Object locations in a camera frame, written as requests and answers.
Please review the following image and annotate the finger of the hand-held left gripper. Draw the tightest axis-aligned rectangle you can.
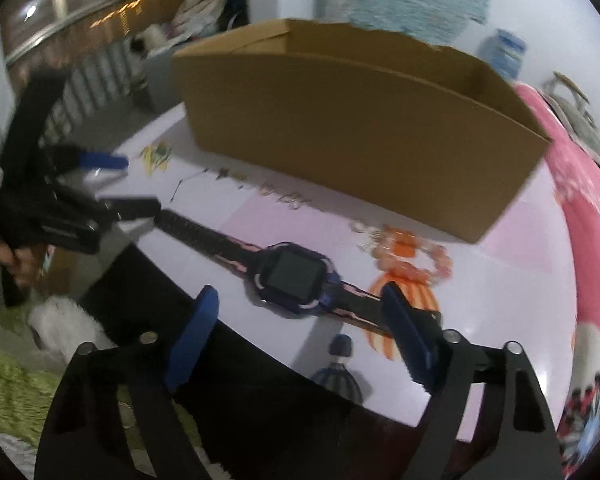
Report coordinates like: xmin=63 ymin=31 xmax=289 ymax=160
xmin=95 ymin=197 xmax=162 ymax=224
xmin=44 ymin=144 xmax=130 ymax=177

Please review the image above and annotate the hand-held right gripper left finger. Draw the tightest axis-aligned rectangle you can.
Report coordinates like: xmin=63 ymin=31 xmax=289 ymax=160
xmin=34 ymin=285 xmax=221 ymax=480

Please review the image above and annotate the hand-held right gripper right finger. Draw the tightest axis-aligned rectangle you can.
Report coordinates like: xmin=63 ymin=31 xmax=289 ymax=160
xmin=380 ymin=282 xmax=563 ymax=480

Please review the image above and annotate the orange bead bracelet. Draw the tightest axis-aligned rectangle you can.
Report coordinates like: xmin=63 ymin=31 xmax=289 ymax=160
xmin=372 ymin=227 xmax=453 ymax=287

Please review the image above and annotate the brown cardboard box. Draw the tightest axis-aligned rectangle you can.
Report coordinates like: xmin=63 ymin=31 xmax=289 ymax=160
xmin=172 ymin=18 xmax=553 ymax=247

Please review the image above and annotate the person's left hand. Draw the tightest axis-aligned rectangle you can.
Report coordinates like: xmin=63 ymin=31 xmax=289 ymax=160
xmin=0 ymin=220 xmax=51 ymax=287

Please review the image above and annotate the thin silver pin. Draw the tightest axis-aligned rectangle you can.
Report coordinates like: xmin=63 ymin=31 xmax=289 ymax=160
xmin=171 ymin=167 xmax=208 ymax=204

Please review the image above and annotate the white fluffy rug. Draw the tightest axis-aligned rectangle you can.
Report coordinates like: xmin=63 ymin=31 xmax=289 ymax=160
xmin=27 ymin=295 xmax=118 ymax=363

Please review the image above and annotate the brown framed window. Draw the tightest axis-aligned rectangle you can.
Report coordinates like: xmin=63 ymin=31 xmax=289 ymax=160
xmin=0 ymin=0 xmax=181 ymax=63

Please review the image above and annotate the pile of clothes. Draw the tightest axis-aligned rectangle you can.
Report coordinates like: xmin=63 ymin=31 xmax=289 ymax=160
xmin=172 ymin=0 xmax=251 ymax=41

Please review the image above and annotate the green shaggy rug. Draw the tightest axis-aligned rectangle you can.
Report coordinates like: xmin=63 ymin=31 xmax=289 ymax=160
xmin=0 ymin=290 xmax=71 ymax=451

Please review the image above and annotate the pink floral blanket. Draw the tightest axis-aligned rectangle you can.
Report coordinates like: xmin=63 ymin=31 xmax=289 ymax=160
xmin=512 ymin=85 xmax=600 ymax=476

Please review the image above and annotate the grey knitted blanket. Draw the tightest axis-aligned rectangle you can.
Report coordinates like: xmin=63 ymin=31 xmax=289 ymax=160
xmin=555 ymin=95 xmax=600 ymax=183

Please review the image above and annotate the blue water jug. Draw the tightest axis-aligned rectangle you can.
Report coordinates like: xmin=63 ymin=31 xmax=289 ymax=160
xmin=480 ymin=29 xmax=527 ymax=81

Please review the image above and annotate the wooden chair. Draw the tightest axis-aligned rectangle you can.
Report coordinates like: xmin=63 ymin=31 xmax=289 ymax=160
xmin=550 ymin=72 xmax=598 ymax=126

